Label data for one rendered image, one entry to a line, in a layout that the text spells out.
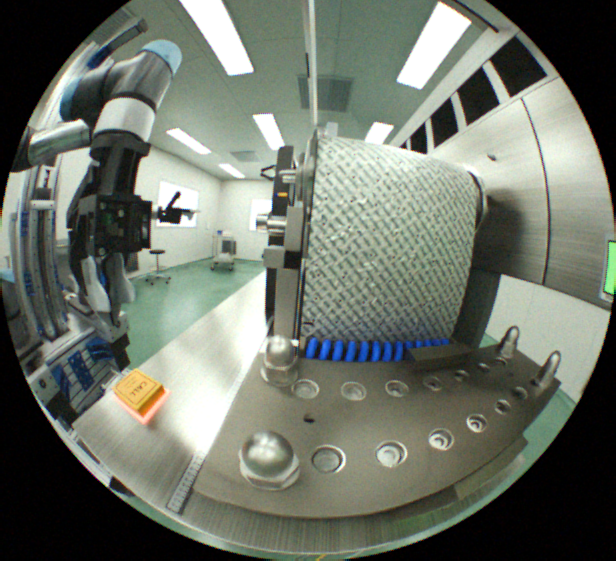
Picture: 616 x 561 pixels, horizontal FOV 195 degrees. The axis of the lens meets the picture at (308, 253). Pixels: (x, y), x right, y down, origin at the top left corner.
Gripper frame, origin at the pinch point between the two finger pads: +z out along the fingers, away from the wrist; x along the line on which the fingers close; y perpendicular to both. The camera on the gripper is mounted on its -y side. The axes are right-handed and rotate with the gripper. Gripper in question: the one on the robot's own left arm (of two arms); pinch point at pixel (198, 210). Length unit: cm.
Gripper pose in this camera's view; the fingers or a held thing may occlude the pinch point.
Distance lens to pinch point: 97.8
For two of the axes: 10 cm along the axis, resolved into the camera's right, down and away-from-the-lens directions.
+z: 8.3, 0.2, 5.5
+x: 5.2, 2.8, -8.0
